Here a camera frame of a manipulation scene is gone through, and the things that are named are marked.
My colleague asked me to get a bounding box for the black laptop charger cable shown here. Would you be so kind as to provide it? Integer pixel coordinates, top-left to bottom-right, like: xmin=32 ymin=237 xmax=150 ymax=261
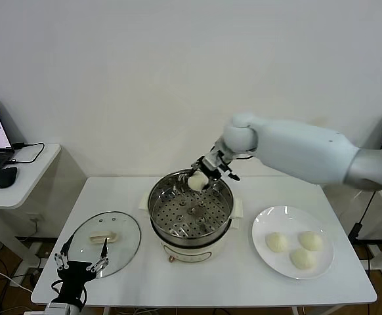
xmin=9 ymin=142 xmax=46 ymax=165

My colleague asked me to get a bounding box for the black cable with adapter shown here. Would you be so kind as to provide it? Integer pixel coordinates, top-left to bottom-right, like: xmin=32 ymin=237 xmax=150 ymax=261
xmin=347 ymin=190 xmax=377 ymax=240

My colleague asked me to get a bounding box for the black computer mouse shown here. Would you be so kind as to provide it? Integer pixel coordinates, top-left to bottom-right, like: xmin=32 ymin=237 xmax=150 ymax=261
xmin=0 ymin=167 xmax=19 ymax=190

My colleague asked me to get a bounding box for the round glass pot lid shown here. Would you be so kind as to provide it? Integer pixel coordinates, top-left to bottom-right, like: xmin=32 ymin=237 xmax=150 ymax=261
xmin=66 ymin=211 xmax=142 ymax=280

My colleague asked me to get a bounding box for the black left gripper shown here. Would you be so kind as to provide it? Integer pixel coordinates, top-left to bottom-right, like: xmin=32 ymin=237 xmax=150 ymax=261
xmin=54 ymin=235 xmax=110 ymax=305

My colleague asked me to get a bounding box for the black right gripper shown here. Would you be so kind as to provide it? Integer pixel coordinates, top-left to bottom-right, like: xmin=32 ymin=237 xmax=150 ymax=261
xmin=188 ymin=149 xmax=233 ymax=191

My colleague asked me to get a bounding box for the white side table with mouse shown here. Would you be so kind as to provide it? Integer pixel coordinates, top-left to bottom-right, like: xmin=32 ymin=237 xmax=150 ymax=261
xmin=0 ymin=143 xmax=62 ymax=289

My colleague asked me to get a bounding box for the stainless steel steamer basket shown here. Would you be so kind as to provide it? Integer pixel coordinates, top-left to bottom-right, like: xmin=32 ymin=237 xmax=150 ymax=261
xmin=147 ymin=169 xmax=235 ymax=246

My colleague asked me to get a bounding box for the round white plate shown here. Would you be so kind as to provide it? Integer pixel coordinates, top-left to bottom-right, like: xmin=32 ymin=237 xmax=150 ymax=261
xmin=251 ymin=205 xmax=335 ymax=280

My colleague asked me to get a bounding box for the white steamed baozi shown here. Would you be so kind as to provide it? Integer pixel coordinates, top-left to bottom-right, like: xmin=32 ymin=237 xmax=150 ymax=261
xmin=265 ymin=232 xmax=288 ymax=253
xmin=297 ymin=231 xmax=324 ymax=252
xmin=289 ymin=248 xmax=316 ymax=270
xmin=187 ymin=173 xmax=209 ymax=193

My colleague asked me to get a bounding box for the white floor cable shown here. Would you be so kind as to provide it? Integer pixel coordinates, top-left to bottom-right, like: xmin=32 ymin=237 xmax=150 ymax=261
xmin=0 ymin=261 xmax=34 ymax=295

